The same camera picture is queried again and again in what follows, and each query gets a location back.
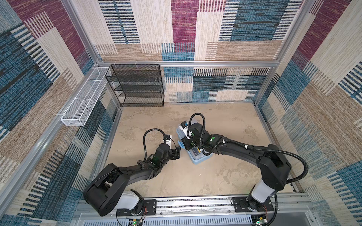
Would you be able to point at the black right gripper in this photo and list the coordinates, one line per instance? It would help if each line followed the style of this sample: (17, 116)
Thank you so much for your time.
(185, 141)

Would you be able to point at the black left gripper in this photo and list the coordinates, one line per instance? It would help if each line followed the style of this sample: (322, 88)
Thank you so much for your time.
(176, 153)

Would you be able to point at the light blue plastic tool box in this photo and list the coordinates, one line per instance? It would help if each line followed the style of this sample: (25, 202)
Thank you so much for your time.
(195, 154)

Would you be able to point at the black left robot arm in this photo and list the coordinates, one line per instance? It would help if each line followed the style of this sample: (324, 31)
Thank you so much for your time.
(107, 191)

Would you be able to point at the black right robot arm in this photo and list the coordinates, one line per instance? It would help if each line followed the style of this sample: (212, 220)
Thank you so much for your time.
(271, 161)

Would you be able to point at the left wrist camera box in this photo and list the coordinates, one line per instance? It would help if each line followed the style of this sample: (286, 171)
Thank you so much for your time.
(168, 140)

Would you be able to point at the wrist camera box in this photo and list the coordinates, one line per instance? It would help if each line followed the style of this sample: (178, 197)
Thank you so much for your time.
(168, 140)
(184, 125)

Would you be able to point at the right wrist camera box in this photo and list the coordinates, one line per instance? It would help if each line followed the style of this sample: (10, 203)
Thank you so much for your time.
(184, 125)

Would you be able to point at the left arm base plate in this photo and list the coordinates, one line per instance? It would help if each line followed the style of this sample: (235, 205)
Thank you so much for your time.
(147, 207)

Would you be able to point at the black wire mesh shelf rack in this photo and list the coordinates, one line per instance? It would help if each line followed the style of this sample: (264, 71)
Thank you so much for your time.
(137, 85)

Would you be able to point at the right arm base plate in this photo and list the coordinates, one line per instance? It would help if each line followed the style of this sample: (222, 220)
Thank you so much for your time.
(246, 204)

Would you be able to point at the white wire mesh basket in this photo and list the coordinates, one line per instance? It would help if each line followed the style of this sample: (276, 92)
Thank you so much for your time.
(83, 104)

